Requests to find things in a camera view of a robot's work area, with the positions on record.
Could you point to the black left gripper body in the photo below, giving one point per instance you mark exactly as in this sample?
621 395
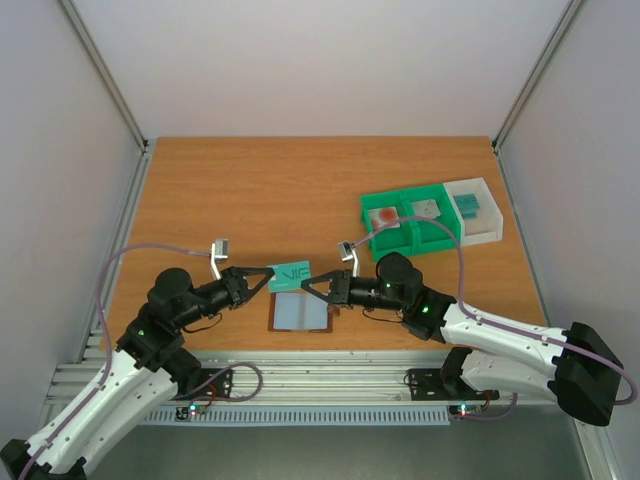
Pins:
232 294

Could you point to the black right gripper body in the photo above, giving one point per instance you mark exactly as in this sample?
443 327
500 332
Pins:
339 289

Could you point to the brown leather card holder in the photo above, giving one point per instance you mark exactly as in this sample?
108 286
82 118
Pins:
296 312

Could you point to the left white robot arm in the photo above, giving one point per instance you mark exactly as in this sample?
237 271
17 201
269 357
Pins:
148 367

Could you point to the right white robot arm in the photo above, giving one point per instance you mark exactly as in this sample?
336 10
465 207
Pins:
572 367

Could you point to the red circle card stack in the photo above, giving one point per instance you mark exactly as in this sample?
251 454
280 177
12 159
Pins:
381 217

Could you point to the green bin with red cards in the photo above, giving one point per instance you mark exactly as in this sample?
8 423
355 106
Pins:
389 239

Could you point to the green bin with VIP cards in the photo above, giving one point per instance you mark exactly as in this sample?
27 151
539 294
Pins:
432 235

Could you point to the white VIP card stack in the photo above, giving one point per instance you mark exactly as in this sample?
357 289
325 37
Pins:
427 208

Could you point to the teal card stack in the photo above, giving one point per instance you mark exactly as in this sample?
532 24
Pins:
467 205

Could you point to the white bin with teal cards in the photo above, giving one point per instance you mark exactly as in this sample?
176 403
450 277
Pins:
480 217

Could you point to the left controller board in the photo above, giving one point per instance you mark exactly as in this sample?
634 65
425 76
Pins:
192 411

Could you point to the controller board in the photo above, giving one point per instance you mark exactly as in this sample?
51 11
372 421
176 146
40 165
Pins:
192 411
465 411

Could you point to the right controller board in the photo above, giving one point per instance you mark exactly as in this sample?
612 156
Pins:
465 411

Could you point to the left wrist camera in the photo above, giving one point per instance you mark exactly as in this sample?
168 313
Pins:
219 253

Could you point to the aluminium front rail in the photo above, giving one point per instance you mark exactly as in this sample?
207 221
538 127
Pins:
290 377

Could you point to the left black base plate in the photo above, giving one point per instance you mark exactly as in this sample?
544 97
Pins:
211 381

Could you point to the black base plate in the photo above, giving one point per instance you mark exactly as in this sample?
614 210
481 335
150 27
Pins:
211 381
426 385

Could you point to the grey slotted cable duct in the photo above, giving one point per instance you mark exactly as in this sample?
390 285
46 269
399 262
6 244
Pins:
294 416

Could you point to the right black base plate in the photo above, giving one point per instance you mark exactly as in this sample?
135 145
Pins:
426 385

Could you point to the left aluminium frame post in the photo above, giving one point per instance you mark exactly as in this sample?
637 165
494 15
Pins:
72 15

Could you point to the aluminium frame post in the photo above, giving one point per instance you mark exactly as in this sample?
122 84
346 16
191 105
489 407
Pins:
551 47
72 15

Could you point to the right aluminium frame post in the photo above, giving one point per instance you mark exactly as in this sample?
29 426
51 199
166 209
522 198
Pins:
551 47

